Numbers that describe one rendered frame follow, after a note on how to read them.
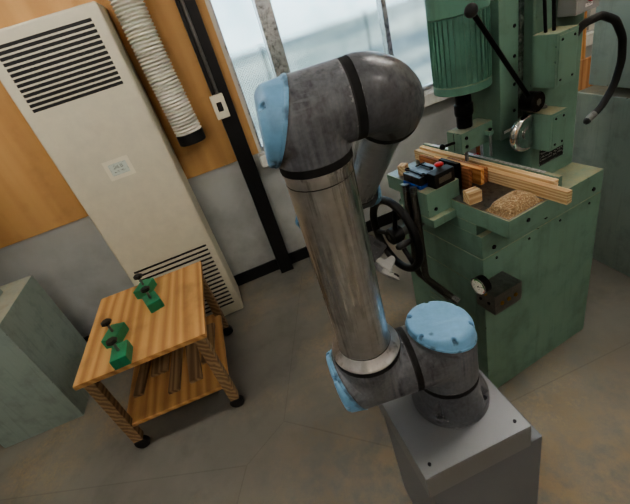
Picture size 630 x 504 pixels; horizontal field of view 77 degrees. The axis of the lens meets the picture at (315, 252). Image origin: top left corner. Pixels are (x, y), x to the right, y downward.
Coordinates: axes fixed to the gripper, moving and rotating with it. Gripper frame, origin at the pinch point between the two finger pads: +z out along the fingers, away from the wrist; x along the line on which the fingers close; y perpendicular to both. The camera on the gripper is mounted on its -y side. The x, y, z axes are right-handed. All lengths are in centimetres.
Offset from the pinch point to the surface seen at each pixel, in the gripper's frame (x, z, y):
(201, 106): 87, -142, 21
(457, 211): 13.8, 4.8, 28.8
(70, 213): 76, -176, -72
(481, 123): 18, -4, 58
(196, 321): 39, -63, -65
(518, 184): 9.6, 15.6, 44.4
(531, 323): 50, 56, 11
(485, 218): 4.4, 12.1, 29.5
